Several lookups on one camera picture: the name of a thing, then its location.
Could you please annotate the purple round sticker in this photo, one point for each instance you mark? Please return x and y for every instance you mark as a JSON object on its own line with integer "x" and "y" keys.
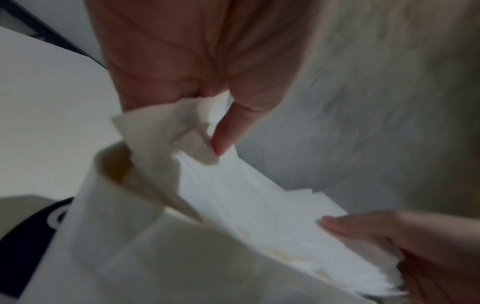
{"x": 26, "y": 246}

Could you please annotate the white tissue box base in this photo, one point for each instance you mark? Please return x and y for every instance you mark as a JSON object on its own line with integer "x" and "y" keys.
{"x": 168, "y": 261}

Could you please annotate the stack of white tissues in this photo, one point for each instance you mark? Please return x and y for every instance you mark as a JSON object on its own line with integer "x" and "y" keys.
{"x": 270, "y": 213}

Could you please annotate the person's right hand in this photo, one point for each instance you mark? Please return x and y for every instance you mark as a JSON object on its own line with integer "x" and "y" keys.
{"x": 423, "y": 246}

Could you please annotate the person's left hand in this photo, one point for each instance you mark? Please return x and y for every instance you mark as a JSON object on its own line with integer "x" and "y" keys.
{"x": 195, "y": 47}

